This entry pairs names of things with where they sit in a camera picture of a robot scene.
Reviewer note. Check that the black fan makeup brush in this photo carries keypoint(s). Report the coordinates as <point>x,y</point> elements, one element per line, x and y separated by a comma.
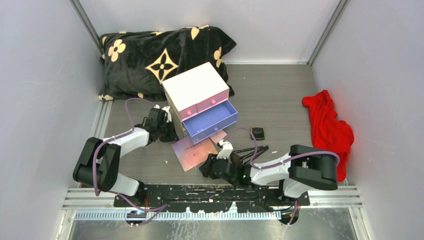
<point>235,158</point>

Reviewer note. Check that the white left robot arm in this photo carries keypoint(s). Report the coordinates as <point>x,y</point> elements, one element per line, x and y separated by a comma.
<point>99,161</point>

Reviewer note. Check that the holographic eyeshadow palette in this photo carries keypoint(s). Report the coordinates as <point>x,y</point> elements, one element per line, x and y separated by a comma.
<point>191,154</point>

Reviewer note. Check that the white pink drawer organizer box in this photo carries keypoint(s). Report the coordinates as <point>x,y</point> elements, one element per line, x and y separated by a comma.
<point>195,91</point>

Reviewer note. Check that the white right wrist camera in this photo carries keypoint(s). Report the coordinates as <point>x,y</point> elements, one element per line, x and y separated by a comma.
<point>225,151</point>

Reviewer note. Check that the blue drawer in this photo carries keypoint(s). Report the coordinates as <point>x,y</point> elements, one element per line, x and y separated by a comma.
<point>211,121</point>

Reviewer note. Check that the black long makeup brush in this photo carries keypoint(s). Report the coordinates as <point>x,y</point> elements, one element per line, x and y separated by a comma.
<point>246,158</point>

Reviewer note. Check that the small pink card packet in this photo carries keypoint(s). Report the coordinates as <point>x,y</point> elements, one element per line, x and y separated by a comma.
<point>218,136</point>

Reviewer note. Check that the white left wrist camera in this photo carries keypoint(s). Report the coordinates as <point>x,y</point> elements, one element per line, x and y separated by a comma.
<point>166,109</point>

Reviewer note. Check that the black square compact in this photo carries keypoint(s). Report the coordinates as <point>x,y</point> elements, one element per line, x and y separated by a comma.
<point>258,133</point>

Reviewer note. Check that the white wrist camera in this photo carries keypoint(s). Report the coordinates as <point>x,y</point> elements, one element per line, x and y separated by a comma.
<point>166,109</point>
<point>225,151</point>

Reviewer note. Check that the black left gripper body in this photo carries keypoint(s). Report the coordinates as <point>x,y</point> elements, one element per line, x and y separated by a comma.
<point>166,134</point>

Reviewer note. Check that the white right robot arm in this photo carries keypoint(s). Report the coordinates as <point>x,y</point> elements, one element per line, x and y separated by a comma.
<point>302,169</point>

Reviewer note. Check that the red cloth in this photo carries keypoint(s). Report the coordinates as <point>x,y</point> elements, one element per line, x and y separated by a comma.
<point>327,132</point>

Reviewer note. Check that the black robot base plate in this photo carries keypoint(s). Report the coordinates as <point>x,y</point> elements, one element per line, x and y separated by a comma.
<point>217,198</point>

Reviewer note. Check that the black floral plush blanket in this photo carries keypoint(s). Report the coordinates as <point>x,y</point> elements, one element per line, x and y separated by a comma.
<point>137,63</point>

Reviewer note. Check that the black thin makeup brush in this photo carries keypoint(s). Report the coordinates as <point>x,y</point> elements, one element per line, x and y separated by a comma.
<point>247,149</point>

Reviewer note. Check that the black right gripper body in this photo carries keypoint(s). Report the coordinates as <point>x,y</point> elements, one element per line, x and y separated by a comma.
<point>212,161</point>

